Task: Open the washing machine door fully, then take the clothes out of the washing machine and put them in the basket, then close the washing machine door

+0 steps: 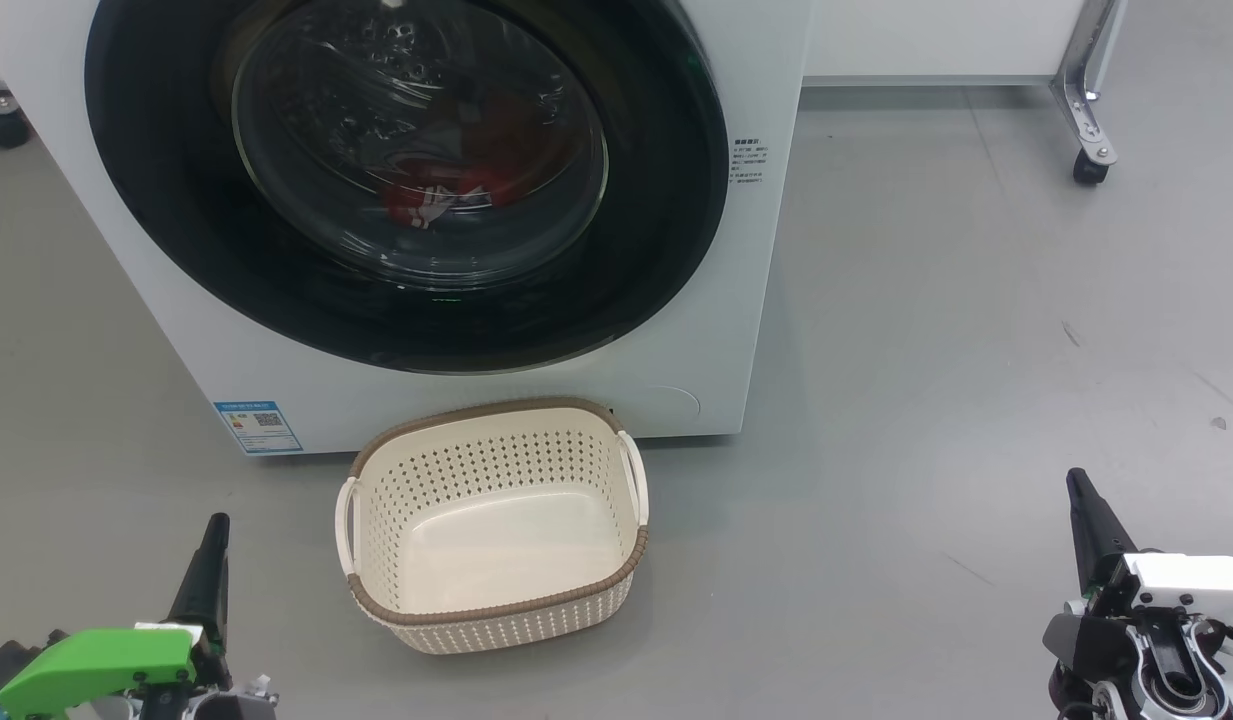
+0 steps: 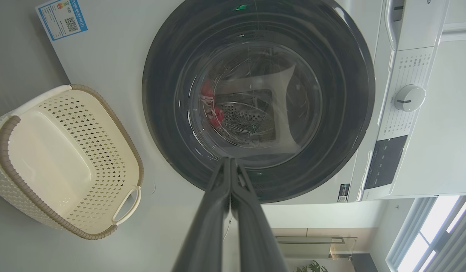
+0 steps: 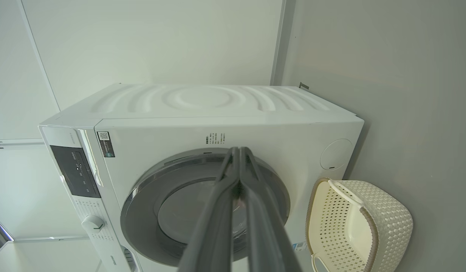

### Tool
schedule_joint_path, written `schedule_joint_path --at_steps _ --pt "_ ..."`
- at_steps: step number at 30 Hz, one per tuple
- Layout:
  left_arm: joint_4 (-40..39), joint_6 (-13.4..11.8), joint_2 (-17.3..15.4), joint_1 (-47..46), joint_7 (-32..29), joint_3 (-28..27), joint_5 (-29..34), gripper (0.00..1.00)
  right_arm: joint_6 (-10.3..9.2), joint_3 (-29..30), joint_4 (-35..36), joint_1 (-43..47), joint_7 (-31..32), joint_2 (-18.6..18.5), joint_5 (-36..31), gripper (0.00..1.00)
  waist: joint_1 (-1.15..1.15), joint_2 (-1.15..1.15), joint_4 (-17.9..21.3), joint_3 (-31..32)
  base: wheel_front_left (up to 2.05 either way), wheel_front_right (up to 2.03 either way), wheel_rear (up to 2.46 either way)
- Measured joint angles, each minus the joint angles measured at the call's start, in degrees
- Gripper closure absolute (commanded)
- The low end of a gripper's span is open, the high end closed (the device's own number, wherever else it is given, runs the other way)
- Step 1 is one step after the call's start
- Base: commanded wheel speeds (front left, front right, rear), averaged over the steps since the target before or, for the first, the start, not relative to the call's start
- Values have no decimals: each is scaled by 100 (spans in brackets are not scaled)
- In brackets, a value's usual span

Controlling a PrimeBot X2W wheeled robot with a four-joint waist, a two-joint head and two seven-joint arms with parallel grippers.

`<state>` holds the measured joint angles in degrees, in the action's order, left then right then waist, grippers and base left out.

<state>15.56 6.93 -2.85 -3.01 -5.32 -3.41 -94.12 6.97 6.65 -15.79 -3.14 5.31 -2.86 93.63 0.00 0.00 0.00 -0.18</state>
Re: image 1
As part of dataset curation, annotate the metal leg with black caster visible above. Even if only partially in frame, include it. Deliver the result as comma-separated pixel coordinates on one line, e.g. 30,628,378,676
1049,0,1127,187

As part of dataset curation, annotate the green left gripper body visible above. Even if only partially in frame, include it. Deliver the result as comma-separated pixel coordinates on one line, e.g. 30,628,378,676
0,622,279,720

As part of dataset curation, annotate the blue energy label sticker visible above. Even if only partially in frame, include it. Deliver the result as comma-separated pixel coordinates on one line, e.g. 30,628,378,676
213,400,304,456

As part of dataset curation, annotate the cream perforated laundry basket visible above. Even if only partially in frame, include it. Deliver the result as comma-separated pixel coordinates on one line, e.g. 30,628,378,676
335,397,650,656

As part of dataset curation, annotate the washing machine door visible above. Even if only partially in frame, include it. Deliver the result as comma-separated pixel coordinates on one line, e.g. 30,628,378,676
84,0,729,376

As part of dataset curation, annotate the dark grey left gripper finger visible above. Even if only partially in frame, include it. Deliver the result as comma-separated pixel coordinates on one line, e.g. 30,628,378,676
166,513,230,651

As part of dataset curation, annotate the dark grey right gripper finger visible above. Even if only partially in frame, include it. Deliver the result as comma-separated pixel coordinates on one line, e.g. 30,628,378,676
1066,468,1142,596

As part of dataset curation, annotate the red and white garment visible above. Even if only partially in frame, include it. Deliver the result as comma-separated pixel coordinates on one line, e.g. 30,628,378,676
381,150,522,231

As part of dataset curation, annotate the black caster wheel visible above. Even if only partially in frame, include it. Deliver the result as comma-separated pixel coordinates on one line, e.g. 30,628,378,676
0,90,32,151

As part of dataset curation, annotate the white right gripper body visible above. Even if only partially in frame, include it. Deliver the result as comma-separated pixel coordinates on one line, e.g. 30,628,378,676
1043,552,1233,720

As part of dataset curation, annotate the white front-load washing machine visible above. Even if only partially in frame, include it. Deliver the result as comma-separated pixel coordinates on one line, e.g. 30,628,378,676
0,0,815,457

